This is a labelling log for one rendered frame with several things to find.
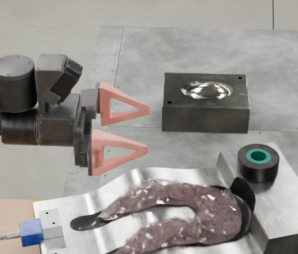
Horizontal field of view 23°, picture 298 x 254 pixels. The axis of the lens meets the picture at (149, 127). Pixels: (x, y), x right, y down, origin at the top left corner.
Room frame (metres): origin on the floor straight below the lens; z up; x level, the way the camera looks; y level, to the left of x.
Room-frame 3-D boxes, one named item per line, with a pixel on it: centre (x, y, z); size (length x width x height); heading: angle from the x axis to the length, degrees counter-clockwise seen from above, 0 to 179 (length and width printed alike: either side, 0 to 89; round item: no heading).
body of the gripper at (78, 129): (0.84, 0.12, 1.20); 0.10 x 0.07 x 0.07; 178
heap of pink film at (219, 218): (1.00, -0.04, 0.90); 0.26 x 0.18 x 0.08; 104
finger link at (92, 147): (0.81, 0.05, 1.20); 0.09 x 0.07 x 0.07; 88
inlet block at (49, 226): (0.99, 0.23, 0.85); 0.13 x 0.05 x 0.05; 104
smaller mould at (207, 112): (1.45, -0.13, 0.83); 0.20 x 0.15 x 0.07; 87
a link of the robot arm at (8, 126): (0.85, 0.18, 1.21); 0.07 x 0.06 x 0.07; 88
